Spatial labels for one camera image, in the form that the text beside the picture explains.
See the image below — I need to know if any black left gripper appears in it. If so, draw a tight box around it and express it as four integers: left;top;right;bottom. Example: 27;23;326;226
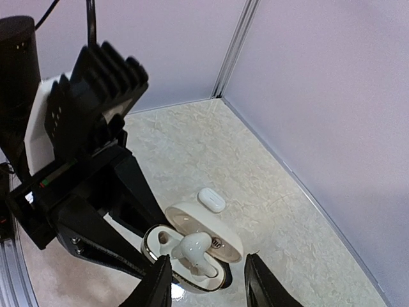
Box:
5;130;171;279

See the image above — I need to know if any white oval charging case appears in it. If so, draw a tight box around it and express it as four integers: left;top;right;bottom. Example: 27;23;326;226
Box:
197;187;226;214

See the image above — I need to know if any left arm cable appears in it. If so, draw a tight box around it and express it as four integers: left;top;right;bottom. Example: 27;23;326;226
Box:
34;0;98;49

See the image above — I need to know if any small white charging case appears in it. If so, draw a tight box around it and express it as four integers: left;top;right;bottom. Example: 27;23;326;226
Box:
141;202;243;294

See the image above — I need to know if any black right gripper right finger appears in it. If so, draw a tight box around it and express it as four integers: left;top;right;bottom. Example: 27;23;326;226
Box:
244;253;302;307

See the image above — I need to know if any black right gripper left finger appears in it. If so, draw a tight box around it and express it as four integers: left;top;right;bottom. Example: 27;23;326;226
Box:
120;255;173;307

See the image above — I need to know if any aluminium table front rail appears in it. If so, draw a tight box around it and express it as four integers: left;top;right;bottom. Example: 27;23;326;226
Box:
0;178;39;307

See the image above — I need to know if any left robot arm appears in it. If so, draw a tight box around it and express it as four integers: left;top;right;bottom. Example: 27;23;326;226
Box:
1;15;166;279

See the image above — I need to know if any white earbud with stem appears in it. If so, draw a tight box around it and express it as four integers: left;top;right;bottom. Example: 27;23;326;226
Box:
171;232;218;278

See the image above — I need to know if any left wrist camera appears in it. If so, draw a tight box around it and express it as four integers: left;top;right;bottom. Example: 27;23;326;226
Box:
24;41;149;176

